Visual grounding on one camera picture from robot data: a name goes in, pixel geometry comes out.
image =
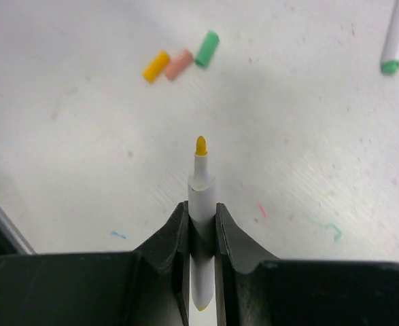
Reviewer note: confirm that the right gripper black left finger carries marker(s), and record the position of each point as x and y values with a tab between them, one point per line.
146	286

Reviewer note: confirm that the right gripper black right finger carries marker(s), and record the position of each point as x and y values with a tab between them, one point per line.
254	287

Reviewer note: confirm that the yellow cap marker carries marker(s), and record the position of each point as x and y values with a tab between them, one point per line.
201	210

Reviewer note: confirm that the yellow pen cap front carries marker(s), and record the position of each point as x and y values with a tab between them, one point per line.
156	67

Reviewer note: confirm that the peach pen cap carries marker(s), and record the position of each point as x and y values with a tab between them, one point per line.
179	64

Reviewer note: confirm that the light green pen cap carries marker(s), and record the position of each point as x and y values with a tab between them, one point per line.
207	49

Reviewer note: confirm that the light green cap marker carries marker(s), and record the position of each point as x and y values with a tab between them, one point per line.
389	62

